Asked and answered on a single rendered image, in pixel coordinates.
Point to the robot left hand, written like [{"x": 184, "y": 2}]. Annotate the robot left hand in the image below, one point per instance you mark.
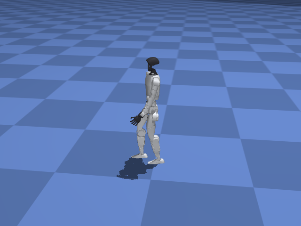
[{"x": 136, "y": 119}]

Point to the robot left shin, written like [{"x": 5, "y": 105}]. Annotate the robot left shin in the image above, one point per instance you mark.
[{"x": 156, "y": 148}]

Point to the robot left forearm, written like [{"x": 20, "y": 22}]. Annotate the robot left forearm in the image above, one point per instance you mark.
[{"x": 147, "y": 106}]

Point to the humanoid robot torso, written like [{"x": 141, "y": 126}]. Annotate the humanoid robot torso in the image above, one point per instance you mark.
[{"x": 148, "y": 85}]

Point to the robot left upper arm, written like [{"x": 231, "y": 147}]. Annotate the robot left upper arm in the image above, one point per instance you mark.
[{"x": 155, "y": 84}]

